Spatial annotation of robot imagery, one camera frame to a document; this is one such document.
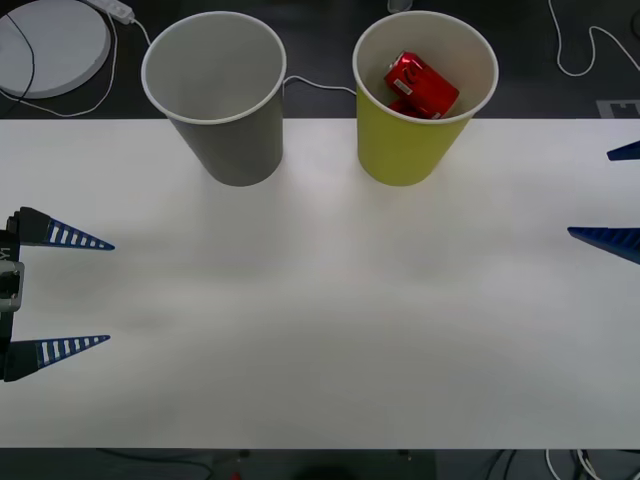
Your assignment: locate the grey plastic bin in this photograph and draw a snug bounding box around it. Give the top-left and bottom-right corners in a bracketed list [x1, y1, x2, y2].
[140, 10, 289, 189]

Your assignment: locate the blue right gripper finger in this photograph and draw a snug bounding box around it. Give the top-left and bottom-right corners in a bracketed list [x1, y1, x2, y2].
[605, 140, 640, 163]
[566, 225, 640, 267]

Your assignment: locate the white looped cable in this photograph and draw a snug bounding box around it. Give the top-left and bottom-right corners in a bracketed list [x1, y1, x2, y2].
[546, 0, 640, 89]

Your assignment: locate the thin black cable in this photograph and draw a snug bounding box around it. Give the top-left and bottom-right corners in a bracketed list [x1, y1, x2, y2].
[0, 13, 37, 104]

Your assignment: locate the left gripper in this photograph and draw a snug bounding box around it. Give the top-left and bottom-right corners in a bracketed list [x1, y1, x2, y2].
[0, 206, 116, 383]

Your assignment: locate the white power strip cable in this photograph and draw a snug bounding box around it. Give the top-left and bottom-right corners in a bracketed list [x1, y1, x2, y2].
[130, 17, 359, 96]

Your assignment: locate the white round disc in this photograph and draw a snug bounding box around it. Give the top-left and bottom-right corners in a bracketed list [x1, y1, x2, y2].
[0, 0, 113, 100]

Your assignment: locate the white power strip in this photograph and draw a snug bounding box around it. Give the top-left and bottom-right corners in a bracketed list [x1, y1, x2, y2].
[82, 0, 137, 25]

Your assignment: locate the yellow-green plastic bin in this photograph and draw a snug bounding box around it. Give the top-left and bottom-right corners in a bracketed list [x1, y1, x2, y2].
[351, 9, 501, 189]

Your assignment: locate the thin white cable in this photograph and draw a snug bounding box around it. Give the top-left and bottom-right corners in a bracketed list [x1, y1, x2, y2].
[0, 9, 119, 119]

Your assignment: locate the red drink can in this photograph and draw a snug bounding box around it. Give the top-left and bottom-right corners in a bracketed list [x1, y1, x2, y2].
[388, 98, 442, 122]
[383, 49, 461, 121]

